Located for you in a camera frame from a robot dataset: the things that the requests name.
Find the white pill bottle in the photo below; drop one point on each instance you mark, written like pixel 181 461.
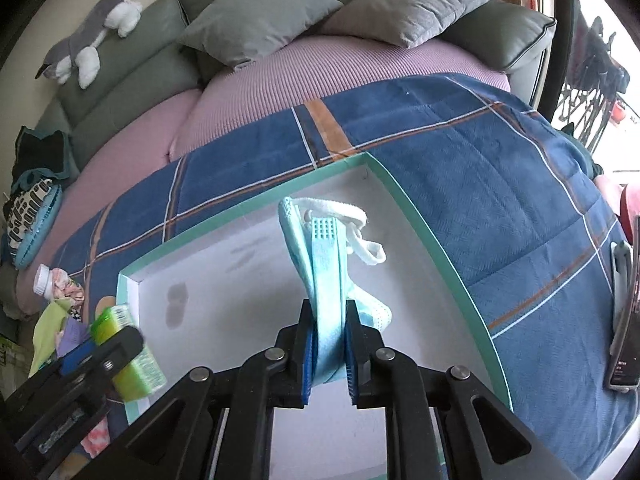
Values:
pixel 44 282

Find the green tissue pack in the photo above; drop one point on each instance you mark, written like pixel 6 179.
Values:
pixel 139 374

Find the grey throw pillow flat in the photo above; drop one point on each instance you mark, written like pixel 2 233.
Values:
pixel 401 23

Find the blue plaid blanket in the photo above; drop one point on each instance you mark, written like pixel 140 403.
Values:
pixel 508 197

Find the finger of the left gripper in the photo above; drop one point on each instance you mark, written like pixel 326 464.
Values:
pixel 108 358

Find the pink sofa seat cover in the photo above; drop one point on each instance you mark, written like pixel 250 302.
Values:
pixel 308 69

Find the teal shallow cardboard tray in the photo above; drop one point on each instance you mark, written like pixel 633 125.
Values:
pixel 219 292

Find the grey white plush dog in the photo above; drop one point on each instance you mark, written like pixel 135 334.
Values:
pixel 79 51

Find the pink round stool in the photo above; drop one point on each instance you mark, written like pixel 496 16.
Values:
pixel 629 209

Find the black white patterned cushion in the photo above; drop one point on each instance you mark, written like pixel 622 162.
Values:
pixel 30 220

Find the purple baby wipes pack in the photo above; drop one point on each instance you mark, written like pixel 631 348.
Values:
pixel 71 335

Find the blue face mask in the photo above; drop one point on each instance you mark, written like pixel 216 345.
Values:
pixel 320 236

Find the pink floral scrunchie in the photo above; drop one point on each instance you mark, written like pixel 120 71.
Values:
pixel 66 291

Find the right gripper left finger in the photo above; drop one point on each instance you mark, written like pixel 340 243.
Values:
pixel 303 354

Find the grey throw pillow upright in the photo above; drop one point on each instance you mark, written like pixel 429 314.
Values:
pixel 241 32

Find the grey sofa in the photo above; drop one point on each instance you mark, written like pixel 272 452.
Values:
pixel 157 98

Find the black smartphone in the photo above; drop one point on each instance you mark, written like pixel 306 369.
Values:
pixel 623 366

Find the green cloth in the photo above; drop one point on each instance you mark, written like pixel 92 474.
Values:
pixel 49 324

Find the tan makeup sponge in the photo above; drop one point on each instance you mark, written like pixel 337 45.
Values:
pixel 105 303

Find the grey sofa armrest cushion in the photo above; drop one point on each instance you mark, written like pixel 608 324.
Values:
pixel 503 36

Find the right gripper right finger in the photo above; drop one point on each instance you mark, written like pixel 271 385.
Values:
pixel 359 340

